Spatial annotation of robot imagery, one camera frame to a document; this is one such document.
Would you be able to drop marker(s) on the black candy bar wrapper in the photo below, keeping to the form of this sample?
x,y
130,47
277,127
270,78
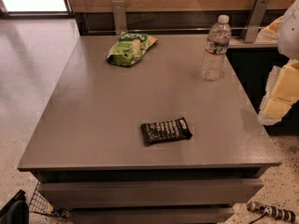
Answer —
x,y
165,131

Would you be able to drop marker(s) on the grey drawer cabinet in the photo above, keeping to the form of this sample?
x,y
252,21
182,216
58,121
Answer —
x,y
90,129

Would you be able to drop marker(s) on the clear plastic water bottle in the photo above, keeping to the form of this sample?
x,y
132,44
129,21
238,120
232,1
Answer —
x,y
217,43

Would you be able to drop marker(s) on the green snack chip bag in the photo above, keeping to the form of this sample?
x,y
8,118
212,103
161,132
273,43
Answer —
x,y
130,48

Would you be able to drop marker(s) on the black object bottom left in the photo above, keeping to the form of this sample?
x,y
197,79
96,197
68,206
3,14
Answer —
x,y
16,210

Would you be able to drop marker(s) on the power strip on floor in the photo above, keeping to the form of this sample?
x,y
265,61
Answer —
x,y
272,211

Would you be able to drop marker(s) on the wire mesh basket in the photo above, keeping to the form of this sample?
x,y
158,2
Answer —
x,y
39,205

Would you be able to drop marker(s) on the right metal wall bracket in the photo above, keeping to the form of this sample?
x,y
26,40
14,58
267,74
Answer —
x,y
250,31

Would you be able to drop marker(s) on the grey drawer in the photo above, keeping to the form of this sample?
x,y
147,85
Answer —
x,y
152,216
150,193

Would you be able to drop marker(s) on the left metal wall bracket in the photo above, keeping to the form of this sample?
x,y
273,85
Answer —
x,y
119,15

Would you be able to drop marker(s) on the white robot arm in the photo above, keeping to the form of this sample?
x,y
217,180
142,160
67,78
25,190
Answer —
x,y
288,34

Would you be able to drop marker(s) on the upper grey drawer front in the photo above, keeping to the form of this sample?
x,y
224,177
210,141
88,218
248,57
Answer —
x,y
150,193

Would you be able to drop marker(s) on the metal wall bracket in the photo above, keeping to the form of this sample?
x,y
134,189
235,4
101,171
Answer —
x,y
250,31
119,15

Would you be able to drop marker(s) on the lower grey drawer front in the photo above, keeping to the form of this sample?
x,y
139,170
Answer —
x,y
152,216

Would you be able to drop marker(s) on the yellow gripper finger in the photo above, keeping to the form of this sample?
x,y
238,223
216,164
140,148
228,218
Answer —
x,y
281,93
271,30

